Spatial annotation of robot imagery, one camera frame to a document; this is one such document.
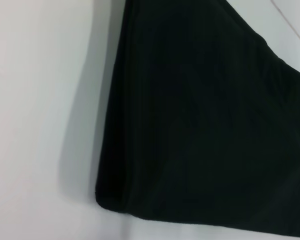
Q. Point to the black shirt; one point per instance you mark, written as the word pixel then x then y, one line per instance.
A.
pixel 202 125

